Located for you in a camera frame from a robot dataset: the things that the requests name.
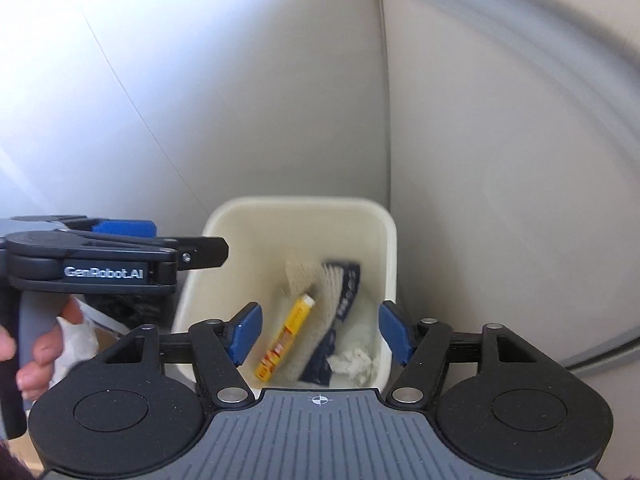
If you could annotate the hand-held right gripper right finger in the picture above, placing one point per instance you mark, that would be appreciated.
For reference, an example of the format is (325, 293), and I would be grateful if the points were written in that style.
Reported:
(392, 332)

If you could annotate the dark blue snack bag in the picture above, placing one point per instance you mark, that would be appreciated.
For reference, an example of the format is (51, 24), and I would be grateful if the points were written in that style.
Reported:
(350, 285)

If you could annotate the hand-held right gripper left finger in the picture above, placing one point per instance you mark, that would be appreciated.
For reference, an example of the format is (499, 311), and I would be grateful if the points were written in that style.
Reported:
(245, 330)

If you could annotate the cream plastic trash bin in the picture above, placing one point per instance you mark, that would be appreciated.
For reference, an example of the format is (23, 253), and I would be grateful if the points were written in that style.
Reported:
(250, 240)

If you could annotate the white tissue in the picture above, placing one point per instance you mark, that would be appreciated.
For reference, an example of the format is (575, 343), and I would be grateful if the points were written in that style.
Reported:
(352, 365)

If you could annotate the person's left hand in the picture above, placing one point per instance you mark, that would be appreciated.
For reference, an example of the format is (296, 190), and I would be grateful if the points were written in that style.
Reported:
(37, 365)

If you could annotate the dark maroon fuzzy clothing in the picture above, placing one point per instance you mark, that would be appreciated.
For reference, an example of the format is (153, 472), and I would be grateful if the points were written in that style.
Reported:
(10, 462)

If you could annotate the yellow cardboard box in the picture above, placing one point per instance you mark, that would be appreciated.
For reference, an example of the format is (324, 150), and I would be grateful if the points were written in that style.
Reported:
(285, 337)

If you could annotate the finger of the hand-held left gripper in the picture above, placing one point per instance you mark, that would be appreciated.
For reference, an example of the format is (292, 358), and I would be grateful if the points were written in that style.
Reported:
(205, 252)
(125, 228)

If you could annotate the beige cabinet door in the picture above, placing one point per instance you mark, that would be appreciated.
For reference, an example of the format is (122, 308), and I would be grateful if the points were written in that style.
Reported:
(500, 185)

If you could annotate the white plastic bag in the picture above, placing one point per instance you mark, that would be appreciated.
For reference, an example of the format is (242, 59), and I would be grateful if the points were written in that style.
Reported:
(80, 345)

